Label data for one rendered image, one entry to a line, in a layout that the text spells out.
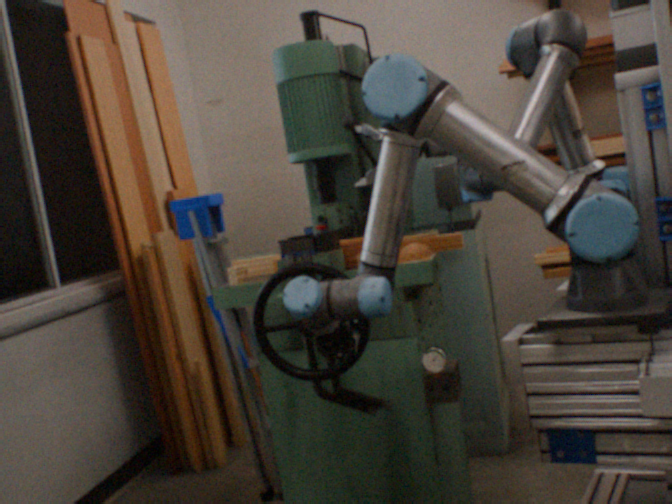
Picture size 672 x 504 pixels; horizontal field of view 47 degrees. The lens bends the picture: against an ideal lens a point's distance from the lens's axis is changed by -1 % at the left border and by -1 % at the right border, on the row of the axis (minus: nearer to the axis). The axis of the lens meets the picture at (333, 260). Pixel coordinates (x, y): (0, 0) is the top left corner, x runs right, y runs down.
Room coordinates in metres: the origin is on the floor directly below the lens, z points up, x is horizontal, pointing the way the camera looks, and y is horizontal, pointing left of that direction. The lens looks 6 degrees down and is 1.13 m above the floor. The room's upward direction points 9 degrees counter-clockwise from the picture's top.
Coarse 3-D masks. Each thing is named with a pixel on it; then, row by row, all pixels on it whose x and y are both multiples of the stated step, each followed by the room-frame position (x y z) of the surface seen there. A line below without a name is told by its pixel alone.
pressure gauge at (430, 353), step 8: (424, 352) 1.86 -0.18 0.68; (432, 352) 1.85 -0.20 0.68; (440, 352) 1.85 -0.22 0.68; (424, 360) 1.86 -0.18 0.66; (432, 360) 1.85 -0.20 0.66; (440, 360) 1.85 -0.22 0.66; (424, 368) 1.86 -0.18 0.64; (432, 368) 1.85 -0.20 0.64; (440, 368) 1.85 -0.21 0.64; (440, 376) 1.88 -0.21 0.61
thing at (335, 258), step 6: (324, 252) 1.91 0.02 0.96; (330, 252) 1.90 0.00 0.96; (336, 252) 1.94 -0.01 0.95; (342, 252) 2.00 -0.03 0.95; (300, 258) 1.90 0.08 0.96; (312, 258) 1.89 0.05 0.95; (318, 258) 1.88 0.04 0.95; (324, 258) 1.88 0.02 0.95; (330, 258) 1.88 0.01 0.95; (336, 258) 1.93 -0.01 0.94; (342, 258) 1.99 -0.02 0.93; (282, 264) 1.91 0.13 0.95; (330, 264) 1.88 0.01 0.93; (336, 264) 1.92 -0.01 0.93; (342, 264) 1.98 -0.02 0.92; (342, 270) 1.97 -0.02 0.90; (300, 276) 1.90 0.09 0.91; (318, 276) 1.89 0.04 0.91; (282, 282) 1.91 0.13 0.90; (288, 282) 1.91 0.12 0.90; (318, 282) 1.89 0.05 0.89; (282, 288) 1.91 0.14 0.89
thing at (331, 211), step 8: (312, 208) 2.10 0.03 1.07; (320, 208) 2.10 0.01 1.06; (328, 208) 2.09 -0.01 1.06; (336, 208) 2.09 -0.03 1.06; (344, 208) 2.17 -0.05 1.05; (328, 216) 2.09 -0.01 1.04; (336, 216) 2.08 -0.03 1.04; (344, 216) 2.15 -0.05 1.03; (320, 224) 2.10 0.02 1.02; (328, 224) 2.09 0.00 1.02; (336, 224) 2.09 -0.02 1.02; (344, 224) 2.14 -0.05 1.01
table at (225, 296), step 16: (432, 256) 1.96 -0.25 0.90; (352, 272) 1.96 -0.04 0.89; (400, 272) 1.93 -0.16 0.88; (416, 272) 1.92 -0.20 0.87; (432, 272) 1.91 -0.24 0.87; (224, 288) 2.05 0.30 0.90; (240, 288) 2.04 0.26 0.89; (256, 288) 2.03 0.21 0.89; (224, 304) 2.06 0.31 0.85; (240, 304) 2.04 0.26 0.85
